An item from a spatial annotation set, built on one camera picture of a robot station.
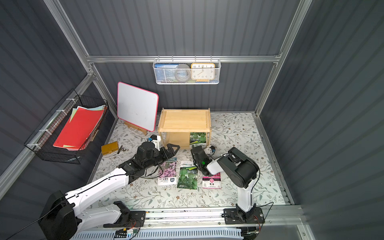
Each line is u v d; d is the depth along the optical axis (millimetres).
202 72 888
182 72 906
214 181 850
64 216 389
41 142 608
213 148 903
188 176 867
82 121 748
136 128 1061
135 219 732
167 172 889
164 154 693
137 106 989
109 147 992
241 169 517
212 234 770
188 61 889
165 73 846
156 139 738
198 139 1020
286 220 738
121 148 994
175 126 850
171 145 710
